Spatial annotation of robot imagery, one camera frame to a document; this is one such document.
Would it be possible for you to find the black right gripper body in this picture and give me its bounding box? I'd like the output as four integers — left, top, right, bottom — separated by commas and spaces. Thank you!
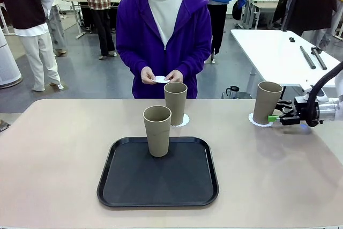
293, 95, 313, 127

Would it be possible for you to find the tall beige cup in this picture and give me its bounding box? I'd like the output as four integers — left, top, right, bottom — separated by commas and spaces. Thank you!
253, 81, 284, 124
163, 82, 188, 127
143, 105, 172, 158

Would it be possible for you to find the white scalloped paper coaster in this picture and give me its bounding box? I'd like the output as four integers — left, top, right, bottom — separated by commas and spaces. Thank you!
170, 113, 190, 127
248, 112, 274, 128
150, 75, 171, 84

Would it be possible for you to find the purple-sleeved left forearm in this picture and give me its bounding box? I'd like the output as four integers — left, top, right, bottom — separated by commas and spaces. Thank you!
182, 38, 212, 78

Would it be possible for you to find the purple-sleeved right forearm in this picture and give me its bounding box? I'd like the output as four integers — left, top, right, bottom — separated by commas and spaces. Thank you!
116, 38, 145, 79

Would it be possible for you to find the person's left hand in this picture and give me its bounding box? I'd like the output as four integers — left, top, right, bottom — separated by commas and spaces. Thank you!
167, 70, 184, 83

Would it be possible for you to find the person's right hand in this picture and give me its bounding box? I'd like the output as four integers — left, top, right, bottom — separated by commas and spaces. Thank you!
140, 67, 158, 85

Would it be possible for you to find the white side table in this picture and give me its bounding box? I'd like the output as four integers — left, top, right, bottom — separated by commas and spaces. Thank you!
230, 28, 342, 89

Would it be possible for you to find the plain black metal rod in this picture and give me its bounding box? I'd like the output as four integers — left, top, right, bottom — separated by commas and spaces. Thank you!
299, 46, 317, 70

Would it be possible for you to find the black rod with clamp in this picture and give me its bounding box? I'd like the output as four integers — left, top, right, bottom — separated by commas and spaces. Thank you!
310, 47, 327, 71

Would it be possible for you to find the black jug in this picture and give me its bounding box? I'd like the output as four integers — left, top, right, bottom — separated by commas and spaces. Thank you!
225, 86, 240, 98

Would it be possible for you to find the black hanging coat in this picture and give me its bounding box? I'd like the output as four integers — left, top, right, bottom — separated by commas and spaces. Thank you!
272, 0, 338, 36

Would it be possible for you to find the white-framed background desk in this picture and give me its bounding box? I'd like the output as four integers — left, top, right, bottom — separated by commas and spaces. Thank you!
242, 0, 279, 30

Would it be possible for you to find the black hanging bag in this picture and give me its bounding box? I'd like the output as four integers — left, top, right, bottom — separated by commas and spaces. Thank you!
232, 0, 244, 21

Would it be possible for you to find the black plastic serving tray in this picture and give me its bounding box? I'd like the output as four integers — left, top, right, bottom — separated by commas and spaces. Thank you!
96, 136, 219, 208

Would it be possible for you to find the person in purple hoodie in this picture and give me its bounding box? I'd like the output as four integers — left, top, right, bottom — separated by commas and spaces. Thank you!
115, 0, 212, 99

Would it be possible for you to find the person in white top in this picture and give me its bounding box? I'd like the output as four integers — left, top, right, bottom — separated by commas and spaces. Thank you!
40, 0, 68, 57

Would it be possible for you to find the person in black top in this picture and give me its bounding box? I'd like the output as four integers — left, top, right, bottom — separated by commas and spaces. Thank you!
0, 0, 65, 92

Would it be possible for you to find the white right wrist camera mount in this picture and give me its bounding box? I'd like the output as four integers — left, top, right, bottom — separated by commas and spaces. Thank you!
300, 84, 326, 104

